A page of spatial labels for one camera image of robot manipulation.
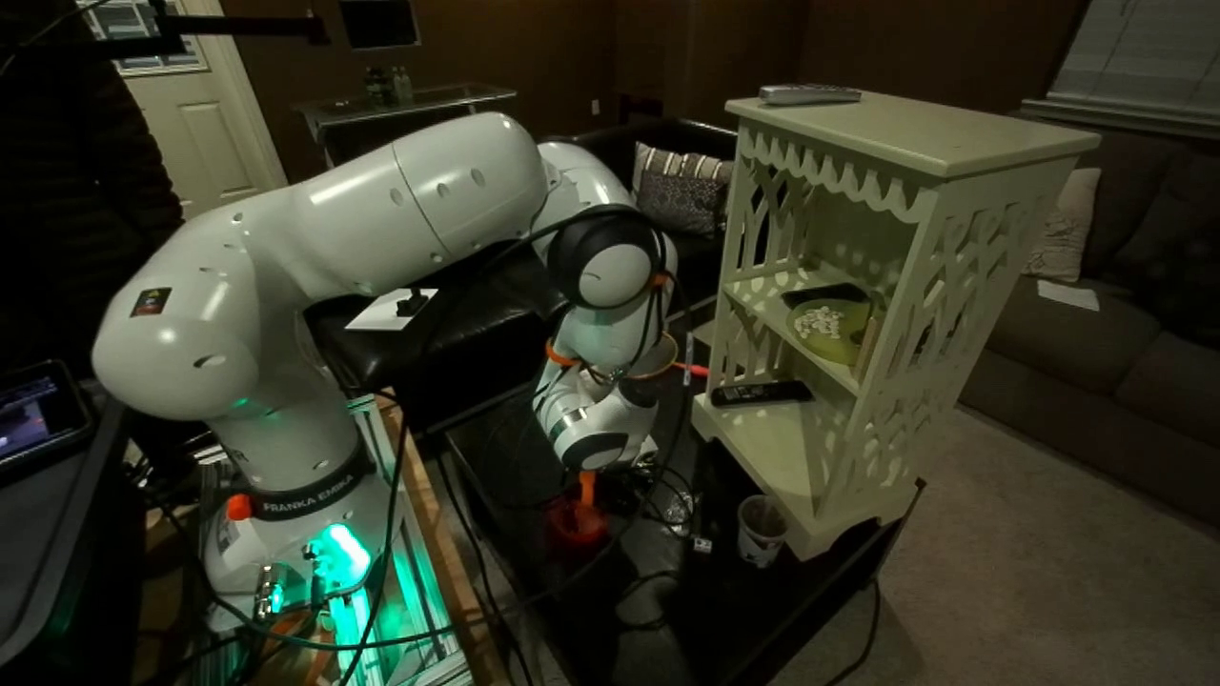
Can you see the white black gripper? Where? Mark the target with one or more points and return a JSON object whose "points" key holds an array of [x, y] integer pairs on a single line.
{"points": [[591, 419]]}

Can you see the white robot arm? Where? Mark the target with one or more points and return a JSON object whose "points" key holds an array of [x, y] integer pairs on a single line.
{"points": [[213, 327]]}

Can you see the black remote control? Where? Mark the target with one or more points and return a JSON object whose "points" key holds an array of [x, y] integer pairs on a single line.
{"points": [[760, 393]]}

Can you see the white paper cup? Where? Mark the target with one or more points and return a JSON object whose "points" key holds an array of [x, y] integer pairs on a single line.
{"points": [[760, 531]]}

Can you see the patterned throw pillow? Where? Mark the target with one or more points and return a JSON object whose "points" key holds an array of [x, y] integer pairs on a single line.
{"points": [[682, 190]]}

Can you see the green bag on shelf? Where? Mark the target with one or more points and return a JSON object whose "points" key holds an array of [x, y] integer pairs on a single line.
{"points": [[831, 323]]}

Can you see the cream wooden side shelf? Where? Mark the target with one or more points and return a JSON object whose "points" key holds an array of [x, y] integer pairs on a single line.
{"points": [[867, 257]]}

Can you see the grey remote on shelf top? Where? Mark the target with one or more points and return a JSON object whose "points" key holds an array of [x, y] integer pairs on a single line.
{"points": [[807, 94]]}

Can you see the white door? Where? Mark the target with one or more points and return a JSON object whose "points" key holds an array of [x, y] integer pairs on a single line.
{"points": [[209, 121]]}

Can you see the brown couch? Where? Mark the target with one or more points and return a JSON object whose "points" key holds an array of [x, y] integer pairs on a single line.
{"points": [[1107, 347]]}

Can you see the tablet screen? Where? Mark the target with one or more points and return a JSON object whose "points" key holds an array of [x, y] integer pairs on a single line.
{"points": [[44, 416]]}

